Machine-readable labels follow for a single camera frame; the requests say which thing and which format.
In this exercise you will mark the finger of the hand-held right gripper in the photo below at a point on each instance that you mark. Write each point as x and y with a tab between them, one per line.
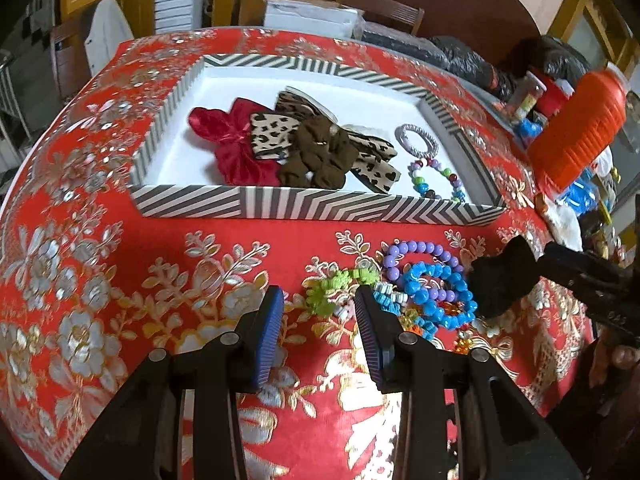
590	267
615	317

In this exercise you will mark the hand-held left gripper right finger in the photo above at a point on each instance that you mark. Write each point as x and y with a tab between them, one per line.
372	340

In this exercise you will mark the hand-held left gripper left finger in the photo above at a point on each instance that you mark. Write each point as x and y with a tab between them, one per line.
267	340

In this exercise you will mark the black scrunchie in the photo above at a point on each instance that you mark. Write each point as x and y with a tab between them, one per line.
500	290

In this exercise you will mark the striped cardboard box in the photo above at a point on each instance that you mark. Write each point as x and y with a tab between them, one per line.
300	205

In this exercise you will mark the person's right hand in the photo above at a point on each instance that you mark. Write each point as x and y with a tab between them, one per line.
625	357

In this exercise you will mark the orange plastic jug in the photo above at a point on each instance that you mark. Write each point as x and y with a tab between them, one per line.
580	130

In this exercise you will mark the red floral tablecloth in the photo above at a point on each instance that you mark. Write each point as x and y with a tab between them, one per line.
150	260

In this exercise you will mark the red plastic container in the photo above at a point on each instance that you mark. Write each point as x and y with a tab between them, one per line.
555	95

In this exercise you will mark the glass jar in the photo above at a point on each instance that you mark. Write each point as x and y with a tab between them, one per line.
525	92

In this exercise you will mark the red scrunchie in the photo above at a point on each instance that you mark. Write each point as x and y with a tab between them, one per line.
235	155

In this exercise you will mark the brown fabric bow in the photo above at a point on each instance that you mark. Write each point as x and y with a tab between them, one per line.
315	152

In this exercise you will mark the leopard print bow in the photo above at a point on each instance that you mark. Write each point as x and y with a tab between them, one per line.
272	132

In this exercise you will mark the black plastic bag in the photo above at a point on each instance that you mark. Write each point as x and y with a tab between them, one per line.
560	57
465	62

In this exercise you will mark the round brown tabletop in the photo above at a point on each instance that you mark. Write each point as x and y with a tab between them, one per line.
465	5

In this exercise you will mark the black flat wrapped package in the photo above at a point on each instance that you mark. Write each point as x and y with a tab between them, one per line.
400	45

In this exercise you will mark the white foam box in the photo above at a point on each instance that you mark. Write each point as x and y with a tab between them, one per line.
310	15

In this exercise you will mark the wooden chair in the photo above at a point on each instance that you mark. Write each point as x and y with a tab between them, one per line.
380	7

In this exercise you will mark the white rounded plastic panel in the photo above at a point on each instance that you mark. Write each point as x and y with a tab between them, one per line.
107	35

